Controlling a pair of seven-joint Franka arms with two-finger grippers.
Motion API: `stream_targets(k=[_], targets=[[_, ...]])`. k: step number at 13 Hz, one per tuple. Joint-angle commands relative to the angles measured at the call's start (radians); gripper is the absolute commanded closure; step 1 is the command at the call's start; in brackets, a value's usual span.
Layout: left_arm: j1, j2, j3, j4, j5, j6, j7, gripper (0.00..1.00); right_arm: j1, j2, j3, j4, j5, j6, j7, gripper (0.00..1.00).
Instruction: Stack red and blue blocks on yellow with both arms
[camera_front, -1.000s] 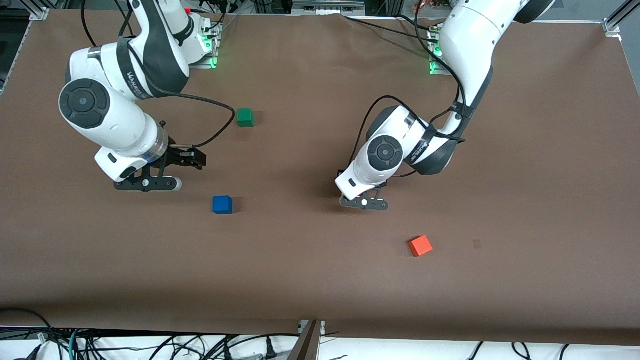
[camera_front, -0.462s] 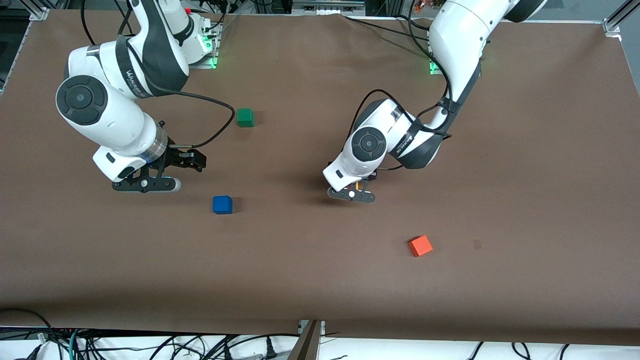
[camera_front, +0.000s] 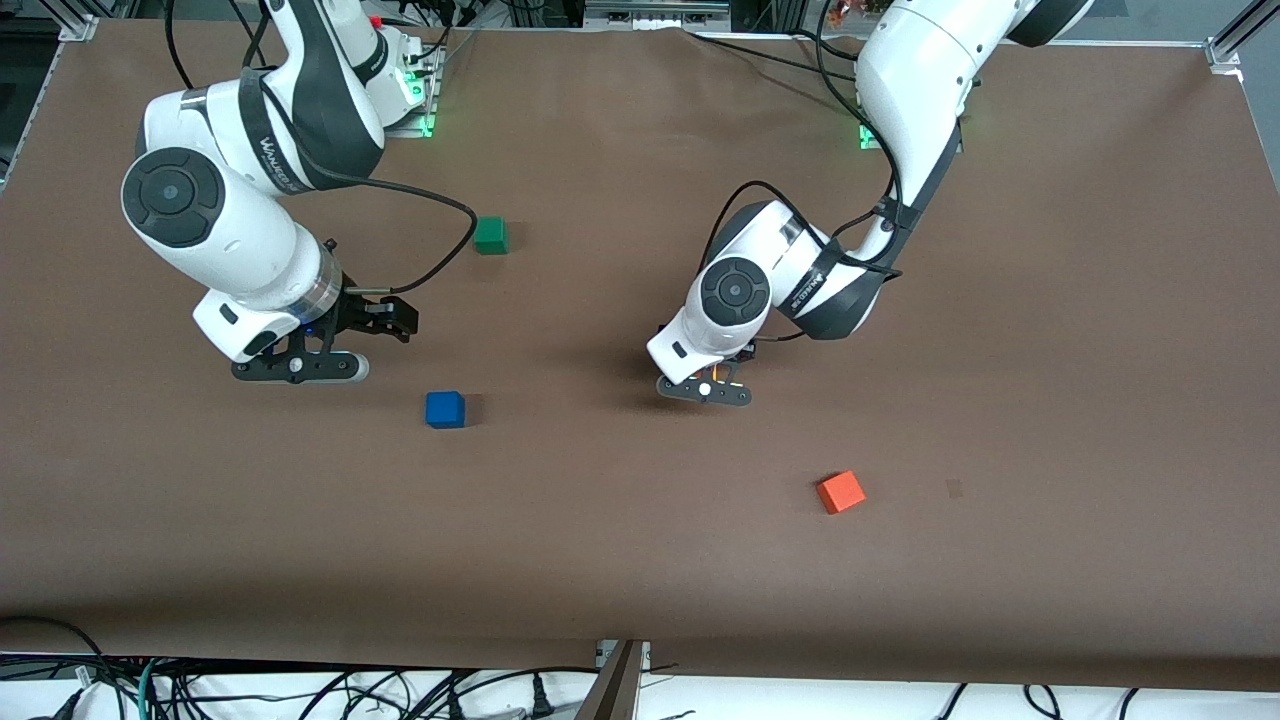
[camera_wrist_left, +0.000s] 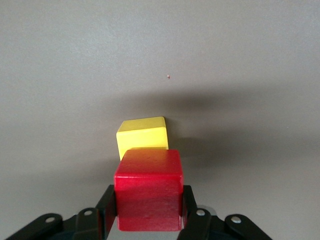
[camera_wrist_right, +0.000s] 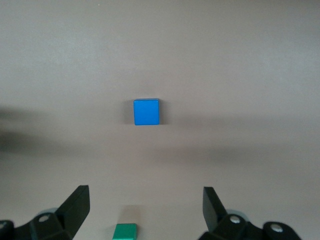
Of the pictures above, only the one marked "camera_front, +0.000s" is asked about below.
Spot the orange cube block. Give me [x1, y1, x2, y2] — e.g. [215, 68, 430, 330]
[816, 469, 868, 516]

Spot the brown table cover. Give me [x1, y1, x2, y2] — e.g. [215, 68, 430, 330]
[0, 20, 1280, 693]

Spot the grey power strip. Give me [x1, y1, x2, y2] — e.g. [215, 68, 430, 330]
[584, 0, 732, 24]

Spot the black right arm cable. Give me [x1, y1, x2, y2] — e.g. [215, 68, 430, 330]
[164, 0, 479, 298]

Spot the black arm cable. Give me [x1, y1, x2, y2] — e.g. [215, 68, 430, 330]
[704, 0, 907, 347]
[164, 0, 479, 298]

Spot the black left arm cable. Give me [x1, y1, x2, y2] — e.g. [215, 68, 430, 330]
[704, 0, 907, 347]

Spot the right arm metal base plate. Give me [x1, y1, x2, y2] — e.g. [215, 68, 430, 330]
[384, 40, 441, 139]

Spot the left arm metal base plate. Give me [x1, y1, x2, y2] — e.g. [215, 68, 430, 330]
[857, 120, 965, 154]

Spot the black cable on table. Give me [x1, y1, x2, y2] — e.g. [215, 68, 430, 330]
[684, 28, 863, 83]

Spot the metal and wood bracket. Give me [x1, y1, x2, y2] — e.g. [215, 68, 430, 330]
[575, 638, 653, 720]

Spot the black looped floor cable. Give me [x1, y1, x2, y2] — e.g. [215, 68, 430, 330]
[0, 616, 107, 691]

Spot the aluminium frame corner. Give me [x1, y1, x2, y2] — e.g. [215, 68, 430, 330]
[1204, 0, 1280, 73]

